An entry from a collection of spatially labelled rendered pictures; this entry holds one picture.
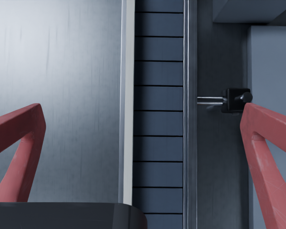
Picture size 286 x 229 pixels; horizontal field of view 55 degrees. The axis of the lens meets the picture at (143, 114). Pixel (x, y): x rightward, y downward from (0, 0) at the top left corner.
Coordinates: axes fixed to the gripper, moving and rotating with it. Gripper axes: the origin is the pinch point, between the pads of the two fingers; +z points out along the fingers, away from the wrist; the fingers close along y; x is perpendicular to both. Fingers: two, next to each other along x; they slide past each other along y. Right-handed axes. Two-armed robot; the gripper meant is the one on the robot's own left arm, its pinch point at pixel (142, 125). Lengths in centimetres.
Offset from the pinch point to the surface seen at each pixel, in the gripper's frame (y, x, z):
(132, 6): 1.5, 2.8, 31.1
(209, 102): -8.3, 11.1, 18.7
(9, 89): 22.6, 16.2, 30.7
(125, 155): 2.3, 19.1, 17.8
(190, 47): -6.0, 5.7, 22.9
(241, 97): -11.1, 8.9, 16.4
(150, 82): -1.1, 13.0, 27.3
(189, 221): -5.6, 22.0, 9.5
